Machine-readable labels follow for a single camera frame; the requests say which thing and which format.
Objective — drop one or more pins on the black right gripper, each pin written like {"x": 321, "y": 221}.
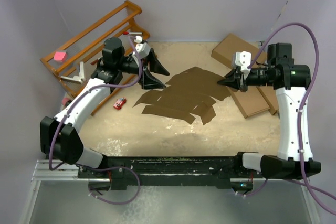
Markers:
{"x": 237, "y": 80}

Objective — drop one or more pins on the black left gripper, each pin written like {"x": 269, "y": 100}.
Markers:
{"x": 148, "y": 82}

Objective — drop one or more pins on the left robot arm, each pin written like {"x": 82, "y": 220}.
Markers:
{"x": 59, "y": 135}

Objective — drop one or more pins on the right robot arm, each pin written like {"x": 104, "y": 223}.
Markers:
{"x": 290, "y": 82}

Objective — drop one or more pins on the large folded cardboard box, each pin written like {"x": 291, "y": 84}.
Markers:
{"x": 231, "y": 44}

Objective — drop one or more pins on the medium folded cardboard box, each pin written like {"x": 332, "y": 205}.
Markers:
{"x": 250, "y": 103}

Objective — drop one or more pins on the red toy car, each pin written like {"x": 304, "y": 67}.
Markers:
{"x": 119, "y": 103}

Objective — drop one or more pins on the red capped white marker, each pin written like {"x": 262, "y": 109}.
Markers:
{"x": 132, "y": 33}

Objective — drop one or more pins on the orange wooden rack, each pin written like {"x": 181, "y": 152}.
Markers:
{"x": 87, "y": 45}

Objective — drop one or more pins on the pink capped green can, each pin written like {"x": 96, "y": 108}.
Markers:
{"x": 65, "y": 101}

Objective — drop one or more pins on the pink eraser block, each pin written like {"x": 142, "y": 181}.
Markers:
{"x": 60, "y": 56}

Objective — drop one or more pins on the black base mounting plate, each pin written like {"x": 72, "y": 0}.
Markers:
{"x": 222, "y": 172}

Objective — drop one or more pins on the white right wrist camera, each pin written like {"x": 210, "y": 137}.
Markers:
{"x": 242, "y": 60}

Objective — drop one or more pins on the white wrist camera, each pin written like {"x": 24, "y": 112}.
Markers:
{"x": 242, "y": 60}
{"x": 142, "y": 47}

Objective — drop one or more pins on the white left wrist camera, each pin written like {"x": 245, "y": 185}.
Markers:
{"x": 142, "y": 47}

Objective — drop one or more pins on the white angled bracket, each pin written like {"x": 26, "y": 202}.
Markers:
{"x": 78, "y": 78}

